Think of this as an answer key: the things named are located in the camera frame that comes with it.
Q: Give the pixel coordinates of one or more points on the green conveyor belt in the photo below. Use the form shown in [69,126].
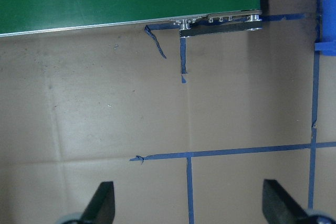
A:
[128,1]

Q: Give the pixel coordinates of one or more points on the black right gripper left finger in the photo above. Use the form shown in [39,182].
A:
[101,208]

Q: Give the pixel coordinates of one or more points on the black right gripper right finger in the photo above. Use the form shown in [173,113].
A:
[279,207]

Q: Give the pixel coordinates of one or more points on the blue right plastic bin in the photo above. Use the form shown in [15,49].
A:
[325,41]

